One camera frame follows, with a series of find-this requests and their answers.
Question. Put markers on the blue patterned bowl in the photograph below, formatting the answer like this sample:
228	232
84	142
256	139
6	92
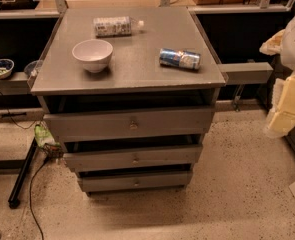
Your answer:
6	67

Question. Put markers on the small clear glass bowl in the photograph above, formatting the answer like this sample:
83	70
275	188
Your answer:
33	68

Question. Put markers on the clear plastic water bottle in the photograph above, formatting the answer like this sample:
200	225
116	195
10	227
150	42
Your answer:
116	26

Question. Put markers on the grey side ledge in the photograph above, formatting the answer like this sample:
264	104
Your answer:
246	73

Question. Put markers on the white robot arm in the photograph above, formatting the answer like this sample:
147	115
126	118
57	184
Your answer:
287	53

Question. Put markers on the black metal table leg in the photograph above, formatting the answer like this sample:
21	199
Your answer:
13	200

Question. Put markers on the blue soda can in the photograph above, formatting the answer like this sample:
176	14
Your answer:
179	59

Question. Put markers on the grey left shelf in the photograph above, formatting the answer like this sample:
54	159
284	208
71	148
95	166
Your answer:
15	84

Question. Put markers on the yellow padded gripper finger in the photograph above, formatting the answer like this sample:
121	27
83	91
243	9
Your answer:
273	45
281	117

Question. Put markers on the grey middle drawer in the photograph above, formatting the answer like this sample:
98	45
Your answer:
132	158

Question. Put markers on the green snack bag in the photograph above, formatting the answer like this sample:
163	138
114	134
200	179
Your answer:
46	142

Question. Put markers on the grey drawer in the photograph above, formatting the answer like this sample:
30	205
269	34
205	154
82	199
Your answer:
132	158
105	125
135	181

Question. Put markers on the grey drawer cabinet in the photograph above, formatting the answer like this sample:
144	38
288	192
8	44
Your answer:
134	80

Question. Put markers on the white ceramic bowl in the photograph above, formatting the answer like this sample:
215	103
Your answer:
93	55

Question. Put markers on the grey bottom drawer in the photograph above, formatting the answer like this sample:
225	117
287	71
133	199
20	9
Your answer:
135	181

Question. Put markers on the grey top drawer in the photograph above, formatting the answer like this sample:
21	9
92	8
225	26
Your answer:
105	125

